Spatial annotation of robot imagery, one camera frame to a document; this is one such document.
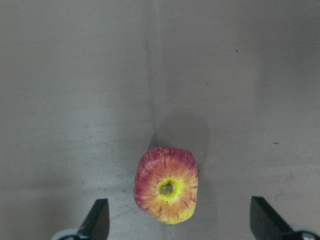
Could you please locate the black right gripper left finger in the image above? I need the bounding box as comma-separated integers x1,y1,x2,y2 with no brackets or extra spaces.
76,198,110,240

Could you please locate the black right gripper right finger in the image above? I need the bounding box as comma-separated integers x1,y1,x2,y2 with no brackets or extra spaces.
249,196,320,240

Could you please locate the red yellow carried apple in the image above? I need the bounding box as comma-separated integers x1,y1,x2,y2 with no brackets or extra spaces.
134,147,199,225

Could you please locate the brown paper table cover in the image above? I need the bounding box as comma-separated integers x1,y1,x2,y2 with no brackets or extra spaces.
0,0,320,240

